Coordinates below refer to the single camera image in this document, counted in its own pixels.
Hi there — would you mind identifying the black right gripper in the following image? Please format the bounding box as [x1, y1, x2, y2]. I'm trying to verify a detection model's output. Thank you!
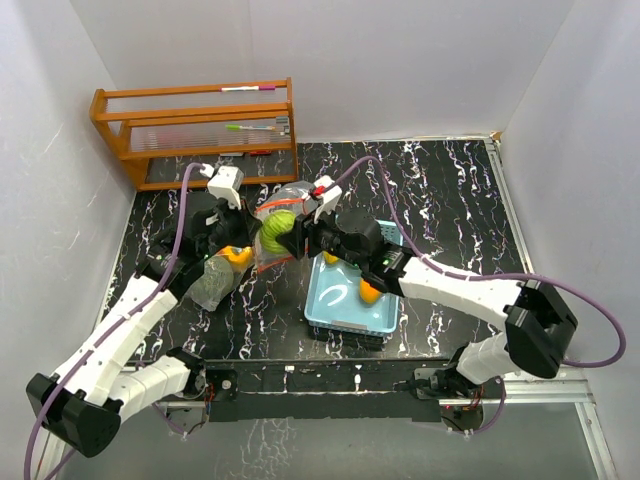
[279, 201, 366, 270]

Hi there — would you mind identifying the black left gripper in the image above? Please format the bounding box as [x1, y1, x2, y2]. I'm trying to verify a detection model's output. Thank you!
[199, 195, 264, 260]

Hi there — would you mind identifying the green cabbage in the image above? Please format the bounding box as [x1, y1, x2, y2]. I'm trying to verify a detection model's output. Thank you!
[259, 210, 296, 255]

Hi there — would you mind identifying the clear orange-zip bag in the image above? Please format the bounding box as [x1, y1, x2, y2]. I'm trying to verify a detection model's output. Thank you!
[186, 246, 254, 312]
[253, 181, 318, 273]

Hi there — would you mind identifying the yellow starfruit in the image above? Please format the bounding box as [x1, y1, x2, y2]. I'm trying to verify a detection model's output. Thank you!
[323, 251, 339, 265]

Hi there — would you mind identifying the netted green melon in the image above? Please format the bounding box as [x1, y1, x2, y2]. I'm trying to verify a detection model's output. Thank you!
[187, 256, 234, 311]

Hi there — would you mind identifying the orange yellow mango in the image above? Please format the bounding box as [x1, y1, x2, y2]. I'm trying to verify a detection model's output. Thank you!
[359, 279, 382, 305]

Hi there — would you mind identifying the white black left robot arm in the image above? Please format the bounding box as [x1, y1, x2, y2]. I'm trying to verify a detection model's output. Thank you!
[26, 191, 259, 458]

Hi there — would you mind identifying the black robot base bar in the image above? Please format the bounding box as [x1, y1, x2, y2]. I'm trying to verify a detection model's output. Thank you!
[149, 357, 506, 424]

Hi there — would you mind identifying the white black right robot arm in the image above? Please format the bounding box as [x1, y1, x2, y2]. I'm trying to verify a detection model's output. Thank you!
[276, 209, 577, 397]

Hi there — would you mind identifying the light blue plastic basket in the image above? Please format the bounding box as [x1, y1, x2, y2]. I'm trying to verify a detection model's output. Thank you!
[304, 218, 409, 337]

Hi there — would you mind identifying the wooden shelf rack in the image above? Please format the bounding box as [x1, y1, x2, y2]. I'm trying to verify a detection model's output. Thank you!
[89, 77, 299, 192]

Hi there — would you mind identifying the green capped marker pen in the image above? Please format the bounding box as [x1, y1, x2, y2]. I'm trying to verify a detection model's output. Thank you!
[225, 124, 277, 132]

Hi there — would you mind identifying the pink white marker pen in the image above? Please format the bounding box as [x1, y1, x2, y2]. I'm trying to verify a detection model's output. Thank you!
[220, 84, 277, 93]

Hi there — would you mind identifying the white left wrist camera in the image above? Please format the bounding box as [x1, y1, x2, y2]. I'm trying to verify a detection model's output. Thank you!
[200, 164, 244, 210]

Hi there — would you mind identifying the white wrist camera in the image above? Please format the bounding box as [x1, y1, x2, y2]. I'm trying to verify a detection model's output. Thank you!
[303, 175, 342, 223]
[200, 164, 244, 210]

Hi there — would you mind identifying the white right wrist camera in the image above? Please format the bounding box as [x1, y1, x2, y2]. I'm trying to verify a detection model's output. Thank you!
[303, 175, 342, 223]

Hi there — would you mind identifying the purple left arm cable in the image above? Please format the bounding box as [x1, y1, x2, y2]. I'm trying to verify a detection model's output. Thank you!
[23, 162, 211, 480]

